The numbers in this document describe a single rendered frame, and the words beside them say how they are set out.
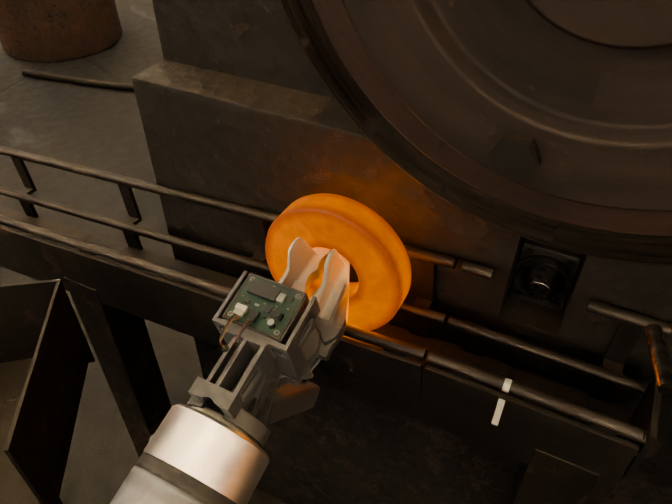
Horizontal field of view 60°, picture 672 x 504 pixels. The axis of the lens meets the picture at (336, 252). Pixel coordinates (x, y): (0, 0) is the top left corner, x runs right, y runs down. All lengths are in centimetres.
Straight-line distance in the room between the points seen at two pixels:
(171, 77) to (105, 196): 145
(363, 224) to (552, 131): 27
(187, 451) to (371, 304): 23
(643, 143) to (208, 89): 47
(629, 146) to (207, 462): 34
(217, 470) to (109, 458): 96
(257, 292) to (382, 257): 12
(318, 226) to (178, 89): 23
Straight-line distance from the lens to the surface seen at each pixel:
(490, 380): 56
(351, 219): 54
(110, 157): 234
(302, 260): 55
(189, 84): 68
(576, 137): 30
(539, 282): 61
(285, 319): 47
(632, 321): 59
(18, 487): 68
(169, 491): 46
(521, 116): 30
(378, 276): 56
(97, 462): 141
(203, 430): 46
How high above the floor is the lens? 115
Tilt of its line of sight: 41 degrees down
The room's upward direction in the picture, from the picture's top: straight up
